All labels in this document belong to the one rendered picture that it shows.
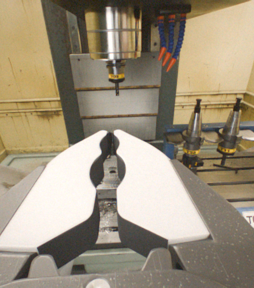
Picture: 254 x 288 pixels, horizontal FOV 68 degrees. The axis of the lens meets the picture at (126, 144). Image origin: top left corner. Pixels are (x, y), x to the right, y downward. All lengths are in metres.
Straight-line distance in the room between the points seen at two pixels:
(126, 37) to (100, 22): 0.07
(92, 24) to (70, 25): 0.52
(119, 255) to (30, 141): 1.35
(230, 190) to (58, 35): 1.10
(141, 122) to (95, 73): 0.39
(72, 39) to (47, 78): 0.55
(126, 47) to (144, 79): 0.54
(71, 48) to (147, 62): 0.40
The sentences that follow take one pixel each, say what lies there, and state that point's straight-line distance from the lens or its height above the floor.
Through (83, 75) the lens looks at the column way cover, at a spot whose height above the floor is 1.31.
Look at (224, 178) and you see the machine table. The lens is 1.00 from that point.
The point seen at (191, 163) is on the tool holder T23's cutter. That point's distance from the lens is 0.61.
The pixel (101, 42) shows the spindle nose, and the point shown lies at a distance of 0.58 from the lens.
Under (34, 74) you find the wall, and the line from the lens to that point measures 1.60.
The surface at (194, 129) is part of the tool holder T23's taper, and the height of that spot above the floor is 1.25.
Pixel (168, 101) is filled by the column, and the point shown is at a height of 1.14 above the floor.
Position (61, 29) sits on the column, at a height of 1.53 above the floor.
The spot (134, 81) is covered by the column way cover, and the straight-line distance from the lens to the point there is 1.09.
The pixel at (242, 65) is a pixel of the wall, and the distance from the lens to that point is 1.74.
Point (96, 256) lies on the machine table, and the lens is 0.72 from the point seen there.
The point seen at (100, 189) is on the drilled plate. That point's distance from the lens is 0.73.
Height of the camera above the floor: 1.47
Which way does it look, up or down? 29 degrees down
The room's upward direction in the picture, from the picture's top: 2 degrees counter-clockwise
